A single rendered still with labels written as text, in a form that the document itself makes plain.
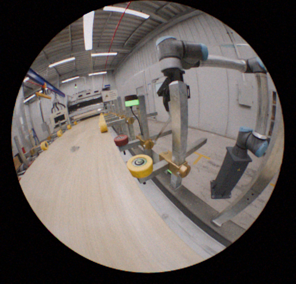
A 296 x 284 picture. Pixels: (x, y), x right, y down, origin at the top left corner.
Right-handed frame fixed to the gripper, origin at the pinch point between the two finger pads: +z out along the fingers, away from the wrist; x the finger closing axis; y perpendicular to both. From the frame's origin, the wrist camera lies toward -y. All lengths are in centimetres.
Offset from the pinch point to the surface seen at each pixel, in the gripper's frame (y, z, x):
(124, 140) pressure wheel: -14.4, 8.7, -19.7
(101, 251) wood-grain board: 26.2, 8.9, -37.5
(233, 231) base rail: 47, 29, -8
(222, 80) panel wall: -41, -67, 258
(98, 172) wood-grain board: 4.2, 8.8, -34.0
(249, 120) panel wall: 45, 33, 267
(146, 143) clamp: -9.9, 12.5, -9.5
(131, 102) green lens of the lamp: -11.2, -8.8, -13.4
